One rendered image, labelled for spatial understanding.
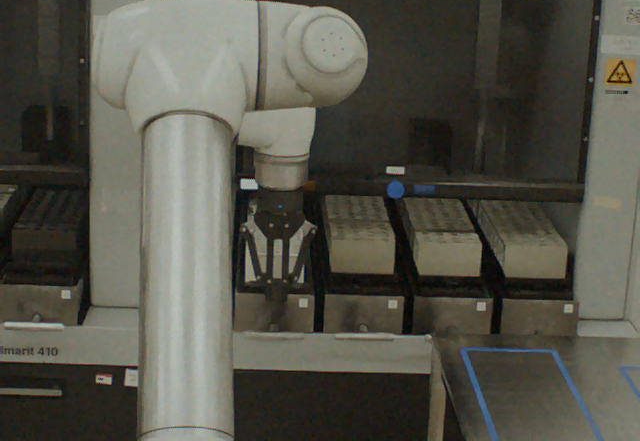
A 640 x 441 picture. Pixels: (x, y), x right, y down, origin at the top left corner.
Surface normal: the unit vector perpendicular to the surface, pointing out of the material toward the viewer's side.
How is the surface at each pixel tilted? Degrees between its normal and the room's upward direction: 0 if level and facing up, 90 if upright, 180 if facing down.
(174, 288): 48
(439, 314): 90
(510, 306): 90
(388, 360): 90
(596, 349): 0
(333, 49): 71
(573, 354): 0
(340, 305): 90
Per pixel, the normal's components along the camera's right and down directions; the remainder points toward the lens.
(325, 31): 0.31, 0.00
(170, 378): -0.25, -0.44
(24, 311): 0.04, 0.26
